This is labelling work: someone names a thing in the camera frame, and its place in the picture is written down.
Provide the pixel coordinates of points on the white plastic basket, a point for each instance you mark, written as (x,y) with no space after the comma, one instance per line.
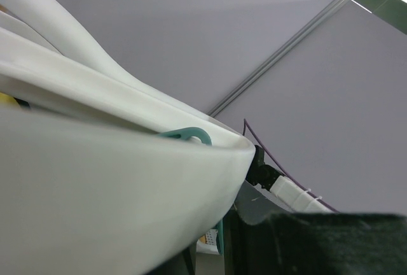
(207,244)

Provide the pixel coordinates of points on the teal clothespin front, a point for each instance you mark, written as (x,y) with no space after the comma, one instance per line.
(186,134)

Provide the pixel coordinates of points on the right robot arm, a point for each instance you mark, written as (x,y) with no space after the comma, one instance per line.
(285,189)

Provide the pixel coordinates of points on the yellow cloth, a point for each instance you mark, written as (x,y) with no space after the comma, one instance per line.
(8,100)

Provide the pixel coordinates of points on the white round clip hanger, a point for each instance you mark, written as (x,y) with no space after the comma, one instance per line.
(87,185)

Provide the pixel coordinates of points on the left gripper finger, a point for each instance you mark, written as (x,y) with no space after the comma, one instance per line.
(262,238)

